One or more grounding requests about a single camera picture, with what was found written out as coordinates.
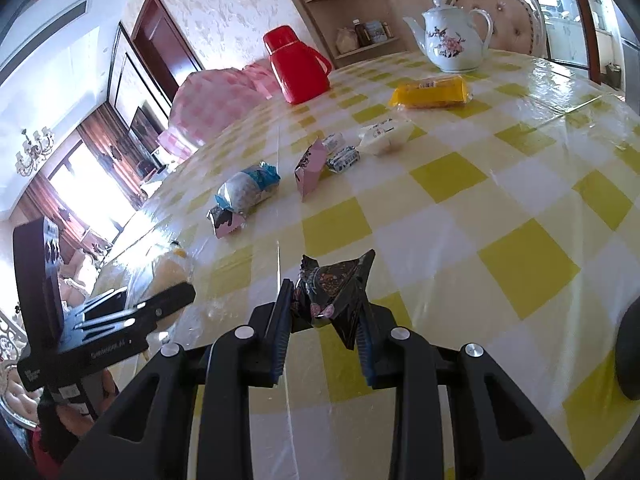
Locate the white floral teapot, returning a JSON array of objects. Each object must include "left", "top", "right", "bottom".
[{"left": 402, "top": 0, "right": 493, "bottom": 73}]

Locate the person's left hand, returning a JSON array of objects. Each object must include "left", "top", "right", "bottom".
[{"left": 55, "top": 367, "right": 121, "bottom": 436}]

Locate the bread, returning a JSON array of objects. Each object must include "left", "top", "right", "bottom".
[{"left": 147, "top": 242, "right": 195, "bottom": 311}]

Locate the chandelier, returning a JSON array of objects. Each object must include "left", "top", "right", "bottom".
[{"left": 15, "top": 129, "right": 56, "bottom": 177}]

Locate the white ornate railing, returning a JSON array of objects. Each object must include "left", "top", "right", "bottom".
[{"left": 0, "top": 310, "right": 28, "bottom": 363}]

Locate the pink snack packet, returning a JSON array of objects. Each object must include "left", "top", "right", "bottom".
[{"left": 294, "top": 139, "right": 329, "bottom": 197}]

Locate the dark wooden door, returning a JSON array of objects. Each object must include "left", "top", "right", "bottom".
[{"left": 131, "top": 0, "right": 203, "bottom": 91}]

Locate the yellow snack packet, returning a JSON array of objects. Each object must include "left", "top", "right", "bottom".
[{"left": 389, "top": 74, "right": 473, "bottom": 110}]

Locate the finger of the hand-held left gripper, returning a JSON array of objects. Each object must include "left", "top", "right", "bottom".
[
  {"left": 84, "top": 287, "right": 131, "bottom": 318},
  {"left": 130, "top": 282, "right": 197, "bottom": 331}
]

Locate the beige sofa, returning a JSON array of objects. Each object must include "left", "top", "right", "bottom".
[{"left": 59, "top": 254, "right": 102, "bottom": 307}]

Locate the small white snack packet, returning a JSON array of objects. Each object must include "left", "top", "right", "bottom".
[{"left": 357, "top": 119, "right": 415, "bottom": 157}]

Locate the silver tray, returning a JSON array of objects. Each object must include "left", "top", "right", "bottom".
[{"left": 0, "top": 370, "right": 42, "bottom": 429}]

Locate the small pink black packet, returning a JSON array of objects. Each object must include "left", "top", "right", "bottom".
[{"left": 206, "top": 202, "right": 247, "bottom": 238}]

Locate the ornate white chair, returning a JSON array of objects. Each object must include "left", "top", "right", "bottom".
[{"left": 445, "top": 0, "right": 548, "bottom": 56}]

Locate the glass partition door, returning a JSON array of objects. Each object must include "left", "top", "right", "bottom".
[{"left": 520, "top": 0, "right": 626, "bottom": 73}]

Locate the television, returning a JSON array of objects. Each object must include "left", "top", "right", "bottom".
[{"left": 129, "top": 102, "right": 166, "bottom": 158}]

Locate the red thermos jug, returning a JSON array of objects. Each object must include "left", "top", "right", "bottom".
[{"left": 262, "top": 26, "right": 333, "bottom": 106}]

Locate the dark round object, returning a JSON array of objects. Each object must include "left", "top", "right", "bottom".
[{"left": 615, "top": 294, "right": 640, "bottom": 401}]

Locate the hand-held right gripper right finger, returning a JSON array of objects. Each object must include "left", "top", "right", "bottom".
[{"left": 350, "top": 304, "right": 587, "bottom": 480}]

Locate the black candy packet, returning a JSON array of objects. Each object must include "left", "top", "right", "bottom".
[{"left": 294, "top": 249, "right": 377, "bottom": 352}]

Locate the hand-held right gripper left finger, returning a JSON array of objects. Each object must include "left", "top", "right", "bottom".
[{"left": 60, "top": 278, "right": 297, "bottom": 480}]

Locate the blue white snack packet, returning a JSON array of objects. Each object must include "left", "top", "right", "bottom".
[{"left": 216, "top": 161, "right": 281, "bottom": 213}]

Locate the yellow checked tablecloth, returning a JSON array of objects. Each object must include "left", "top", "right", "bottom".
[{"left": 90, "top": 50, "right": 640, "bottom": 480}]

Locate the brown curtain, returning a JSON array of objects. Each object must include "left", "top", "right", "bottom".
[
  {"left": 75, "top": 110, "right": 151, "bottom": 196},
  {"left": 22, "top": 175, "right": 101, "bottom": 251}
]

